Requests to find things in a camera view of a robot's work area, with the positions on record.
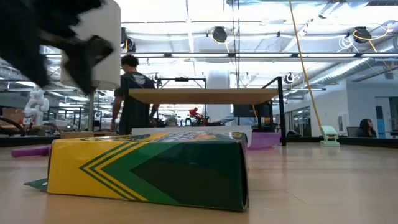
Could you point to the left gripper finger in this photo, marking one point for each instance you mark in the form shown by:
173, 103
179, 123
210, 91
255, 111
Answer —
81, 62

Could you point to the yellow green crayon box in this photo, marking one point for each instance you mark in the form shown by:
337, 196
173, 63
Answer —
124, 174

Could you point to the purple perforated plastic lid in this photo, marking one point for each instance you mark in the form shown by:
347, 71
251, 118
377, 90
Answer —
264, 140

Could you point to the white shade table lamp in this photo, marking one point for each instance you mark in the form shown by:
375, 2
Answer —
105, 68

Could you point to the person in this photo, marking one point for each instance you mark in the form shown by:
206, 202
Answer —
366, 129
135, 102

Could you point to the brown cardboard box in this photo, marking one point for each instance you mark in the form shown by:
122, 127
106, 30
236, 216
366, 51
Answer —
11, 115

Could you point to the wooden shelf black legs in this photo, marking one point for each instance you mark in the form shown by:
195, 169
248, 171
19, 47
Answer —
202, 96

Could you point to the white round pillar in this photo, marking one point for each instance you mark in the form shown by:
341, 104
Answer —
217, 79

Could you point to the mint green stapler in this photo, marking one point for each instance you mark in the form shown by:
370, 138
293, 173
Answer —
329, 137

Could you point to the black overhead camera rig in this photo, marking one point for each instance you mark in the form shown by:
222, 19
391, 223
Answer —
182, 79

